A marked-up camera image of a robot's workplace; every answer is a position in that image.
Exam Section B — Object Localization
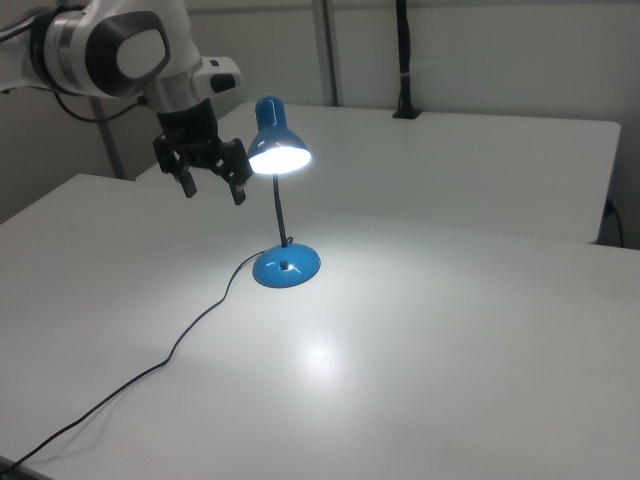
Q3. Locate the black table clamp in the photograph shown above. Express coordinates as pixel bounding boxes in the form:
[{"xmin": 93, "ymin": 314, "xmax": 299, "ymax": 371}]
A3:
[{"xmin": 391, "ymin": 0, "xmax": 424, "ymax": 120}]

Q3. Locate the blue desk lamp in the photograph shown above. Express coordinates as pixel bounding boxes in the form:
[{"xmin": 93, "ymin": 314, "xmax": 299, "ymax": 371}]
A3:
[{"xmin": 246, "ymin": 94, "xmax": 322, "ymax": 289}]

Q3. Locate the black lamp power cable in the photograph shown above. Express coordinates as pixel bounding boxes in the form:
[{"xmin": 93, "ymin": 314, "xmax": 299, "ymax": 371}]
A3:
[{"xmin": 0, "ymin": 249, "xmax": 262, "ymax": 471}]

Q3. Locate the grey partition frame post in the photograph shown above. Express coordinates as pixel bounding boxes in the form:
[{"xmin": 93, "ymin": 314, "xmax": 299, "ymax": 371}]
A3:
[
  {"xmin": 88, "ymin": 95, "xmax": 127, "ymax": 180},
  {"xmin": 311, "ymin": 0, "xmax": 342, "ymax": 107}
]

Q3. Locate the black cable beside table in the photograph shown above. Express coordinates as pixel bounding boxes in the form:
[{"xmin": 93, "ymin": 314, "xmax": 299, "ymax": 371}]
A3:
[{"xmin": 606, "ymin": 198, "xmax": 625, "ymax": 247}]

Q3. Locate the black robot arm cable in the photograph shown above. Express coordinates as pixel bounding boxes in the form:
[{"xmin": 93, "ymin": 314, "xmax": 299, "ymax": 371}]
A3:
[{"xmin": 52, "ymin": 90, "xmax": 149, "ymax": 123}]

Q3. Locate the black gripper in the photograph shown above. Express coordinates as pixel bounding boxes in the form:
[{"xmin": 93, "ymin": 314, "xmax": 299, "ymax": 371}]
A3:
[{"xmin": 151, "ymin": 98, "xmax": 253, "ymax": 207}]

